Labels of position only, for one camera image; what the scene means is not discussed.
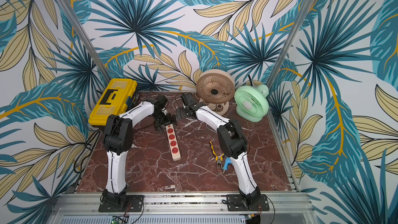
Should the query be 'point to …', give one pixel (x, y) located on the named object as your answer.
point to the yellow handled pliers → (219, 158)
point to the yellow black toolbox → (121, 95)
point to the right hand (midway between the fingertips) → (185, 110)
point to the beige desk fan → (215, 88)
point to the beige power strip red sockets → (173, 143)
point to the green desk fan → (252, 102)
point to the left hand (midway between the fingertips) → (171, 127)
